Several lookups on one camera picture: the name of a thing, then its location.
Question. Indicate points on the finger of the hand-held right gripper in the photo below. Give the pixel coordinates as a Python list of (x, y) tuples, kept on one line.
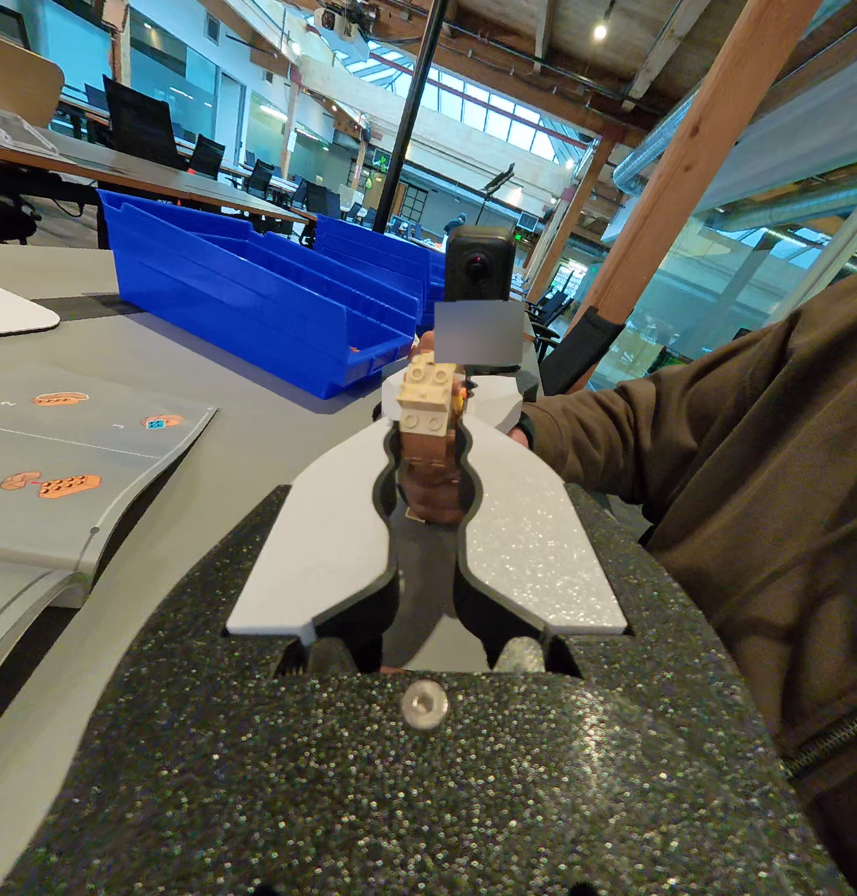
[(393, 399), (498, 402)]

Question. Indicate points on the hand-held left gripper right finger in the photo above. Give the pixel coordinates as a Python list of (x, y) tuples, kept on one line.
[(540, 553)]

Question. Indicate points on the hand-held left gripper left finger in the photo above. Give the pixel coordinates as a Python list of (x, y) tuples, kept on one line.
[(316, 546)]

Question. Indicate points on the brown and tan brick assembly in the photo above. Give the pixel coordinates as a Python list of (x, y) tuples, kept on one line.
[(425, 399)]

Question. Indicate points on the person's right forearm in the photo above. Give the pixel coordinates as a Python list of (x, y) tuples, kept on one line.
[(645, 434)]

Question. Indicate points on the nested blue plastic bins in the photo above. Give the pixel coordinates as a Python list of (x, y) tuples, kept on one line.
[(372, 252)]

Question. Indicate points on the black pole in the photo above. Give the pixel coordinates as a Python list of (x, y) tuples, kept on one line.
[(411, 119)]

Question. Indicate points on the blue plastic bin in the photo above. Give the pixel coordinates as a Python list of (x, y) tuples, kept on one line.
[(246, 301)]

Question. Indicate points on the open instruction booklet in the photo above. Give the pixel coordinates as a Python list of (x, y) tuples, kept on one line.
[(85, 448)]

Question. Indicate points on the long wooden table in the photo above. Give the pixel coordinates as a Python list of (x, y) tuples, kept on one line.
[(120, 171)]

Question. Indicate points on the white rounded board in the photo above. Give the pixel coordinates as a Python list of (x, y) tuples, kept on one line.
[(8, 308)]

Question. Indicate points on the clear plastic tray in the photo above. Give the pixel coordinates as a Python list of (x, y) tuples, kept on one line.
[(15, 133)]

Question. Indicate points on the curved plywood panel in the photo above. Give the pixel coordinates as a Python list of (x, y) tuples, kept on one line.
[(19, 80)]

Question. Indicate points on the thin wooden post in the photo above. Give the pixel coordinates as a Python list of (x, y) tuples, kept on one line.
[(575, 203)]

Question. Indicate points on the silver air duct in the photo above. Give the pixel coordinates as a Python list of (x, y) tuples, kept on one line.
[(656, 150)]

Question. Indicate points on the thick wooden post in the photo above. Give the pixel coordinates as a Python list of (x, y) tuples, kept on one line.
[(680, 161)]

